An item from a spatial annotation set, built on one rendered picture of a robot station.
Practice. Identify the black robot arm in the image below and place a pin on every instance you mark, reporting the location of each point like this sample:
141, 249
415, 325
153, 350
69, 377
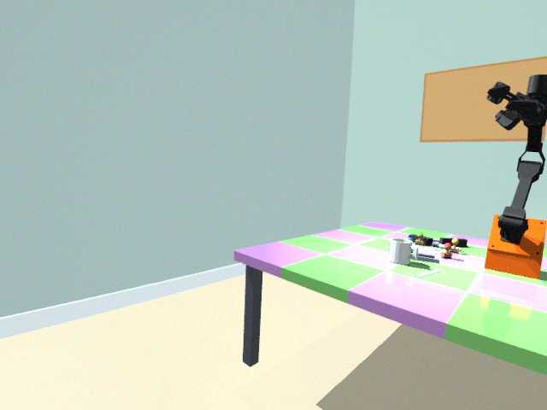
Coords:
512, 222

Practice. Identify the white mug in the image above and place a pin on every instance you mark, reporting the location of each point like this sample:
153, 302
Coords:
400, 251

